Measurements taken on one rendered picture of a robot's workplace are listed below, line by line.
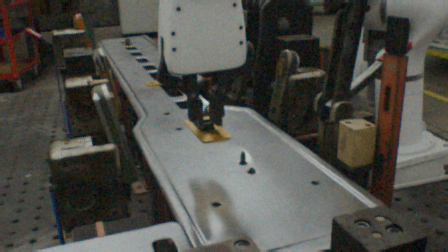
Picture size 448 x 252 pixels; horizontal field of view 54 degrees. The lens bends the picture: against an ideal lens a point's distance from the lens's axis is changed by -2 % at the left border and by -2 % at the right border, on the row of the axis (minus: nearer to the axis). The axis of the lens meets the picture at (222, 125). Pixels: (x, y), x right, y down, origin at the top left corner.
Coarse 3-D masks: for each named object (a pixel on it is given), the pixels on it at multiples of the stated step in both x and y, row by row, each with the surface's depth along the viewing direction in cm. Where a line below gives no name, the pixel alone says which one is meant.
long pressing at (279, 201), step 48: (144, 48) 143; (144, 96) 93; (144, 144) 70; (192, 144) 68; (240, 144) 68; (288, 144) 67; (192, 192) 54; (240, 192) 54; (288, 192) 54; (336, 192) 53; (192, 240) 46; (288, 240) 45
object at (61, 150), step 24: (72, 144) 58; (96, 144) 61; (72, 168) 57; (96, 168) 58; (120, 168) 60; (72, 192) 58; (96, 192) 59; (120, 192) 60; (72, 216) 59; (96, 216) 60; (120, 216) 61
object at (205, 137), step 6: (186, 120) 61; (204, 120) 58; (210, 120) 58; (192, 126) 59; (204, 126) 57; (210, 126) 57; (216, 126) 59; (198, 132) 57; (204, 132) 57; (210, 132) 57; (216, 132) 57; (222, 132) 57; (198, 138) 55; (204, 138) 55; (210, 138) 55; (216, 138) 55; (222, 138) 55; (228, 138) 55
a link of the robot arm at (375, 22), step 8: (368, 0) 103; (376, 0) 105; (384, 0) 106; (376, 8) 107; (384, 8) 106; (368, 16) 108; (376, 16) 108; (384, 16) 107; (368, 24) 111; (376, 24) 110; (384, 24) 109
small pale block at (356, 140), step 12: (348, 120) 57; (360, 120) 57; (348, 132) 56; (360, 132) 55; (372, 132) 55; (348, 144) 56; (360, 144) 55; (372, 144) 56; (348, 156) 56; (360, 156) 56; (372, 156) 57; (348, 168) 57; (360, 168) 57; (360, 180) 58
